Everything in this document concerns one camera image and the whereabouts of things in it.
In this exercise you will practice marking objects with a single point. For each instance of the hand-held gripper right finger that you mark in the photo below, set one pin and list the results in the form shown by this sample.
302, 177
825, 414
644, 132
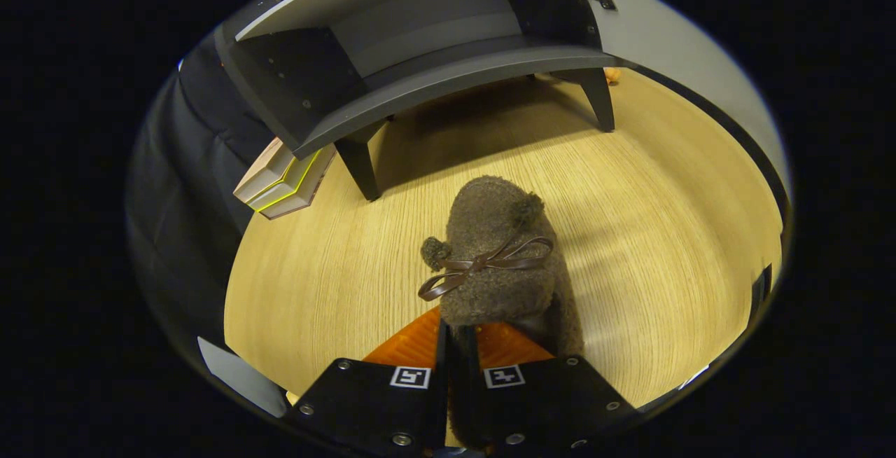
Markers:
553, 402

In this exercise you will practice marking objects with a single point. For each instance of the yellow edged book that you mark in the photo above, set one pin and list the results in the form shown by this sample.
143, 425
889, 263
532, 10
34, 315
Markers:
290, 181

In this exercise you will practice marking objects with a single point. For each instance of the grey shoe cabinet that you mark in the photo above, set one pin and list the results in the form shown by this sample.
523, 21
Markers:
434, 87

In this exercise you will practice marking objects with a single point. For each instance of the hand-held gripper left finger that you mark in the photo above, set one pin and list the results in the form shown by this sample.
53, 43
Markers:
442, 388

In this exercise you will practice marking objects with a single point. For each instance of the black backdrop cloth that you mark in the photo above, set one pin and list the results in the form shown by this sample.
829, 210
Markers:
182, 199

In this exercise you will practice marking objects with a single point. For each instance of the brown cover book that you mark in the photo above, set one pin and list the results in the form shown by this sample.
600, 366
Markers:
308, 192

